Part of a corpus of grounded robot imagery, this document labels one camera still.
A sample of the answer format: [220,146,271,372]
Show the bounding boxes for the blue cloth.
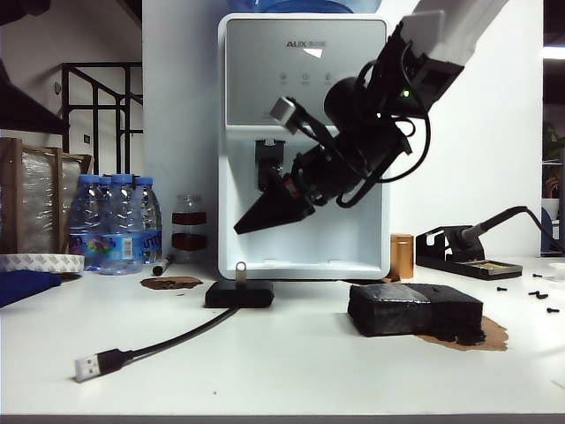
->
[0,270,62,309]

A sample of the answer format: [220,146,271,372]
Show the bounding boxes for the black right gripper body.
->
[286,134,367,208]

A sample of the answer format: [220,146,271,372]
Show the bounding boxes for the white double-sided tape roll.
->
[0,254,85,275]

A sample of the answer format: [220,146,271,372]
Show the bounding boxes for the marker pen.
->
[151,254,175,278]

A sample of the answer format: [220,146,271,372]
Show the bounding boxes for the plastic-wrapped wooden frame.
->
[0,138,94,256]

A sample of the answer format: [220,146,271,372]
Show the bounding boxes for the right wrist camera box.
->
[268,95,302,135]

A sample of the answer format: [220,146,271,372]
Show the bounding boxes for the black USB hub box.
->
[204,282,275,310]

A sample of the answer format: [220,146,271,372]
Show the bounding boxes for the gold metal cylinder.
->
[389,233,415,280]

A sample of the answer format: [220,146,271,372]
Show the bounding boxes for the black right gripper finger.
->
[232,189,317,235]
[264,170,295,191]

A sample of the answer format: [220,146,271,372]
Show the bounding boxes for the black USB hub cable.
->
[72,307,239,384]

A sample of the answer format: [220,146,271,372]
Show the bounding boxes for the black sponge block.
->
[347,284,484,338]

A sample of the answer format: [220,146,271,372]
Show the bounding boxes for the black soldering iron stand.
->
[414,225,523,282]

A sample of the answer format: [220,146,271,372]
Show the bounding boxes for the black soldering iron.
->
[445,205,565,255]

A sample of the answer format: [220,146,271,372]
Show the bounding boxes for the white AUX water dispenser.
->
[216,12,392,283]

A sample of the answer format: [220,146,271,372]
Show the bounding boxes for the glass jar with red bands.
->
[170,193,207,265]

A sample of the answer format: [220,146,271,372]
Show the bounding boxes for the black metal stair railing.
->
[60,63,143,178]

